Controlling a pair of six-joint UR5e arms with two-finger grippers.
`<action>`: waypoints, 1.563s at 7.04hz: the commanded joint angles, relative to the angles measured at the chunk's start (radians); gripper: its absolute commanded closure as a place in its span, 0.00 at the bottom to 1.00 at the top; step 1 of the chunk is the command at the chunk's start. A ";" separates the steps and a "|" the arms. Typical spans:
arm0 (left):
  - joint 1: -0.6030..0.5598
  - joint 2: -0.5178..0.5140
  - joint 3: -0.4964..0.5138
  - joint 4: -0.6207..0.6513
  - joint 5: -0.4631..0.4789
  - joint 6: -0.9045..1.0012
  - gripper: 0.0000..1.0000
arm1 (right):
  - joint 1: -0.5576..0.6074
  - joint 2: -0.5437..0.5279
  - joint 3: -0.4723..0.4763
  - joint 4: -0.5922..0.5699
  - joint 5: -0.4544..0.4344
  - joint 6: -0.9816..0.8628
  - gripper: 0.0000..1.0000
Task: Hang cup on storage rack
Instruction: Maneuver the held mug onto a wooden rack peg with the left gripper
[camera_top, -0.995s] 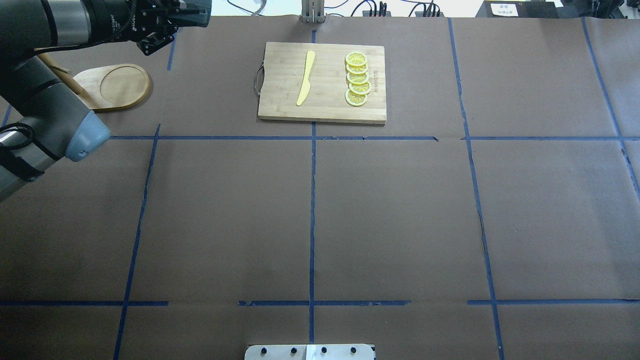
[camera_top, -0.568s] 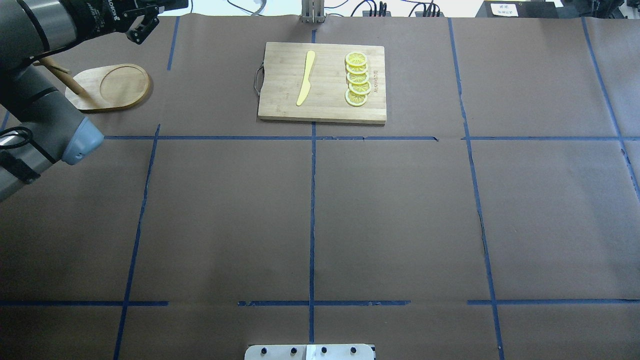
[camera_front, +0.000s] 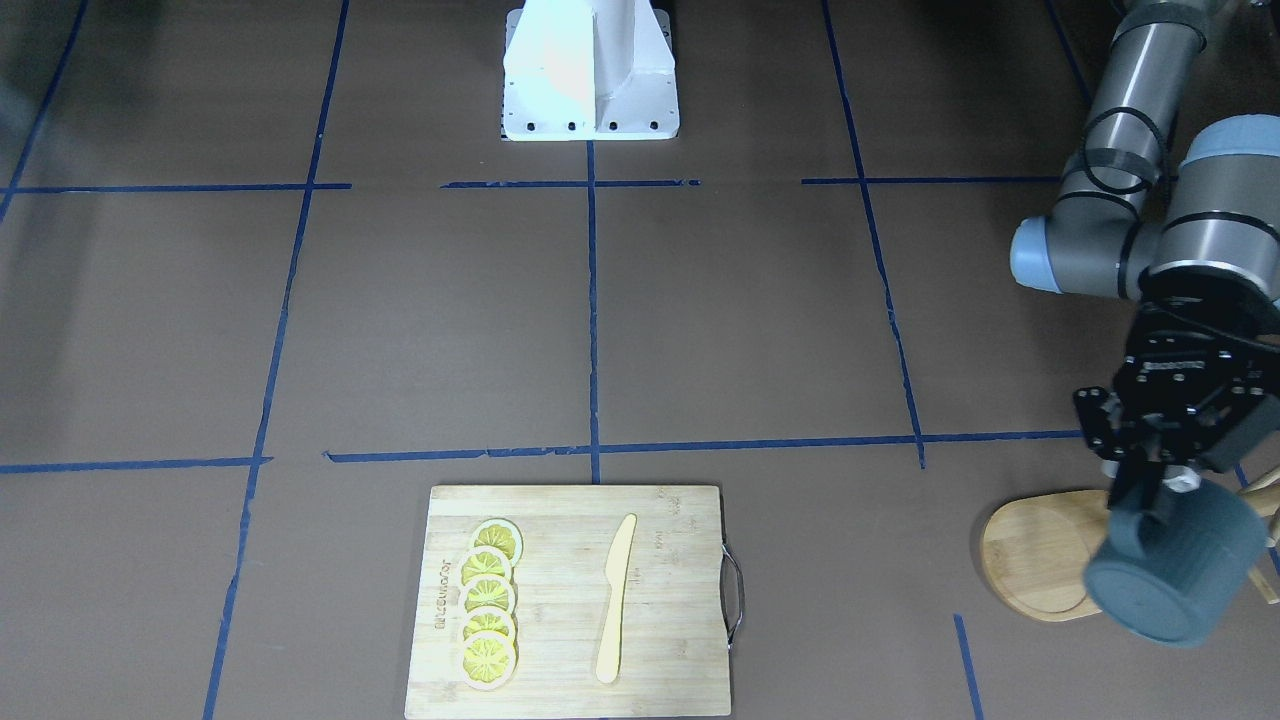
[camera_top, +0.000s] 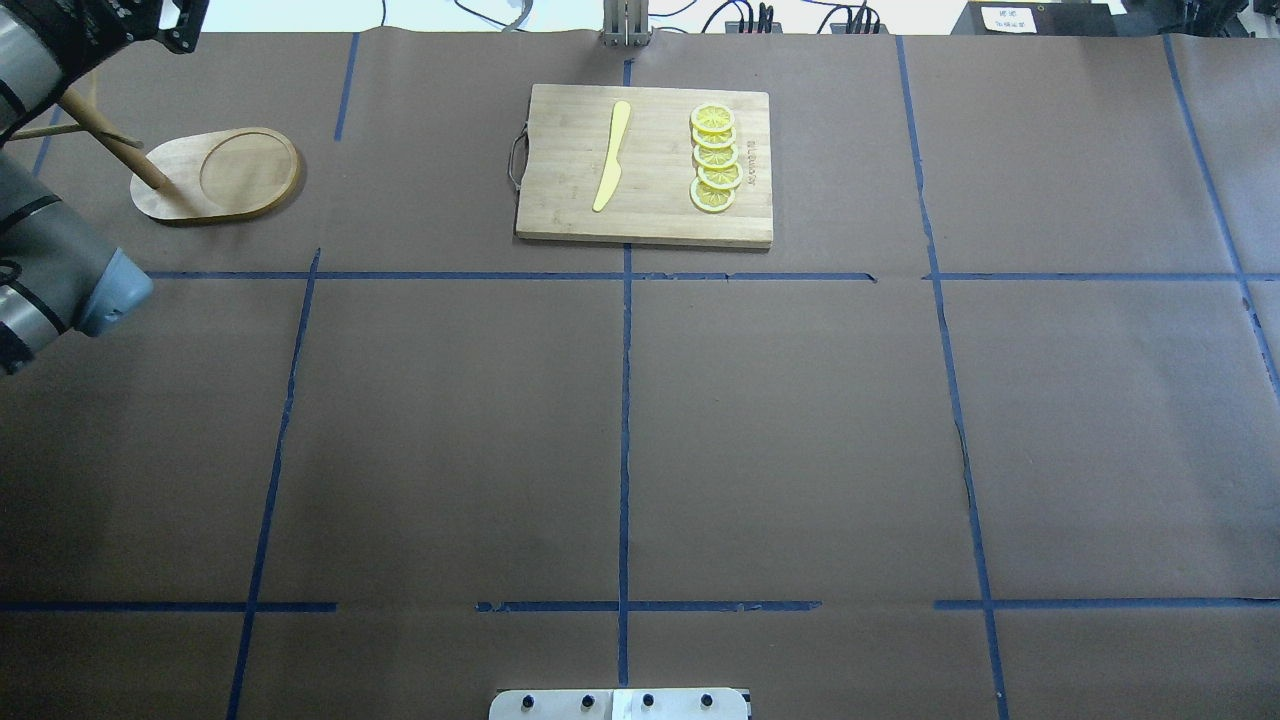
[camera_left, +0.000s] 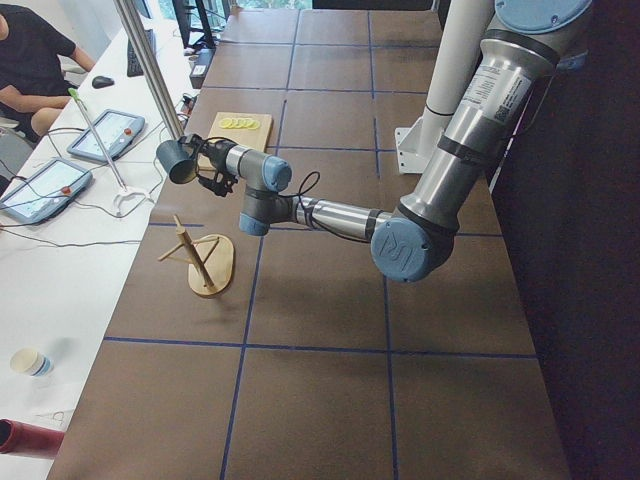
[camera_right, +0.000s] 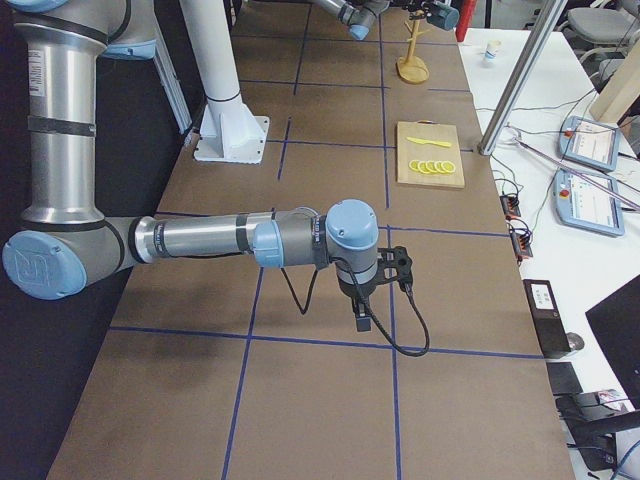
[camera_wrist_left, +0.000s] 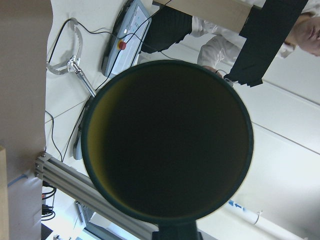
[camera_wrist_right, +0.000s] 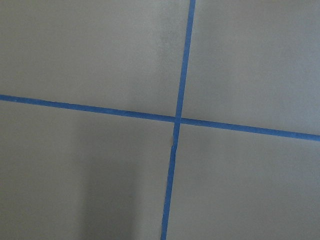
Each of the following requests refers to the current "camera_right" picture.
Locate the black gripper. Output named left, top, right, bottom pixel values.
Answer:
left=338, top=279, right=376, bottom=332
left=399, top=0, right=433, bottom=20

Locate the dark green HOME mug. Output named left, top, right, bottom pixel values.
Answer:
left=427, top=1, right=460, bottom=31

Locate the wooden cup storage rack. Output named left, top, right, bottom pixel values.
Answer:
left=396, top=19, right=430, bottom=85

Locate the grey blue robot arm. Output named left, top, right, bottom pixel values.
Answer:
left=1, top=5, right=178, bottom=329
left=312, top=0, right=449, bottom=40

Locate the white blue paper cup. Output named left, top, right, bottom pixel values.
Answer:
left=483, top=39, right=502, bottom=66

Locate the red fire extinguisher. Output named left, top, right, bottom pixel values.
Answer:
left=455, top=0, right=477, bottom=43

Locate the wooden cutting board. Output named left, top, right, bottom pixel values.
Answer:
left=396, top=121, right=465, bottom=189

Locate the long reacher grabber stick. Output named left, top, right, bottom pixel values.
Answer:
left=513, top=137, right=640, bottom=211

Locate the orange black connector block near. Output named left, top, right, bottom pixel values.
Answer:
left=509, top=223, right=533, bottom=263

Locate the orange black connector block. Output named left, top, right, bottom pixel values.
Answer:
left=499, top=193, right=521, bottom=220
left=509, top=223, right=533, bottom=263

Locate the black power adapter box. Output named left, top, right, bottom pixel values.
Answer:
left=523, top=279, right=571, bottom=359

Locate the orange black connector block far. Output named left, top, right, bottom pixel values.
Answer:
left=499, top=193, right=521, bottom=220

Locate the grey office chair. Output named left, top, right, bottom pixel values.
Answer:
left=558, top=7, right=639, bottom=64

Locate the black flat pad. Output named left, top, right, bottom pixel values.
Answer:
left=546, top=362, right=583, bottom=396

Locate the black computer mouse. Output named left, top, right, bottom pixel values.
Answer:
left=566, top=332, right=585, bottom=354

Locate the white pole with base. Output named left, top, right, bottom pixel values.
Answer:
left=180, top=0, right=270, bottom=164

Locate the wooden plank leaning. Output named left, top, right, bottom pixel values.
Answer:
left=590, top=42, right=640, bottom=123

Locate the far teach pendant tablet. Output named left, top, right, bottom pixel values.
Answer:
left=558, top=116, right=621, bottom=173

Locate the teach pendant tablet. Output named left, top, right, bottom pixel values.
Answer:
left=553, top=169, right=625, bottom=237
left=558, top=116, right=621, bottom=173

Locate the near teach pendant tablet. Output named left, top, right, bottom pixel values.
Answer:
left=553, top=169, right=625, bottom=237

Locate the black monitor stand base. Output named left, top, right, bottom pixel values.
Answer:
left=555, top=393, right=639, bottom=471

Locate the black monitor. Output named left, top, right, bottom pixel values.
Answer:
left=586, top=284, right=639, bottom=404

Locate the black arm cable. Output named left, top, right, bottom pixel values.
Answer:
left=282, top=254, right=431, bottom=358

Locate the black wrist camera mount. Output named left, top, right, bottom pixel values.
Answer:
left=375, top=246, right=413, bottom=293

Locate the aluminium frame post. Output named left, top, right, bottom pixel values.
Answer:
left=478, top=0, right=568, bottom=156

